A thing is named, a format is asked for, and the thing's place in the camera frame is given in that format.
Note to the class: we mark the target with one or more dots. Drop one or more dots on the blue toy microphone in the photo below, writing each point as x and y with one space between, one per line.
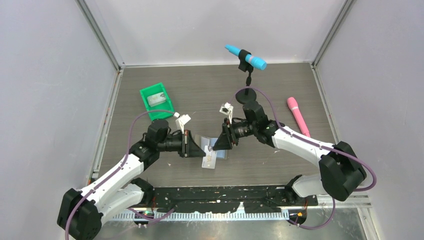
246 58

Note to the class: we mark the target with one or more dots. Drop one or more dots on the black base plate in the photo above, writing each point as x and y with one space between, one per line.
224 199

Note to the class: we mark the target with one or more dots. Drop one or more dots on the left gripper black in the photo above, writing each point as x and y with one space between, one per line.
188 147

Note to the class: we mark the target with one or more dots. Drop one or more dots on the black microphone stand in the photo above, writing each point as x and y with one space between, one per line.
245 95

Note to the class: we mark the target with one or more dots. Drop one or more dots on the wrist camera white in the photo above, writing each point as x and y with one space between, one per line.
180 121
227 109

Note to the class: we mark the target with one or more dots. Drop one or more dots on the grey leather card holder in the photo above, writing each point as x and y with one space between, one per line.
203 141

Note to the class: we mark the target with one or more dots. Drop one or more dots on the silver VIP card stack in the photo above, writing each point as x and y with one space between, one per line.
156 99

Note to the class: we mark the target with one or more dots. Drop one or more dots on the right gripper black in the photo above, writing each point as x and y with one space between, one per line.
224 142

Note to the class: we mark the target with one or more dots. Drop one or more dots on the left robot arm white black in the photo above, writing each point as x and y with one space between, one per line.
83 211

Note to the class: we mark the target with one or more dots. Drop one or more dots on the aluminium frame rail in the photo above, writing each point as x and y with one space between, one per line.
283 213

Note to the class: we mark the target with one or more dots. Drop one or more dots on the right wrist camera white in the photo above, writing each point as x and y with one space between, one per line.
227 109

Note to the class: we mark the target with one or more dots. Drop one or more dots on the green plastic bin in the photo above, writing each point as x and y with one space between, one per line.
163 111

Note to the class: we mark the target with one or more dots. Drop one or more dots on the silver VIP credit card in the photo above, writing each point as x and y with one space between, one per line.
209 160

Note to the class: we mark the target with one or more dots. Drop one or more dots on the pink toy microphone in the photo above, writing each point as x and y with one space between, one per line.
294 108

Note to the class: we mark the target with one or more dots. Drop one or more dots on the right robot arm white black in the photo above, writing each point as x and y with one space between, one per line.
339 175

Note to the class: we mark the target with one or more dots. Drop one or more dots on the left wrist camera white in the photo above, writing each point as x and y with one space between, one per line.
180 121

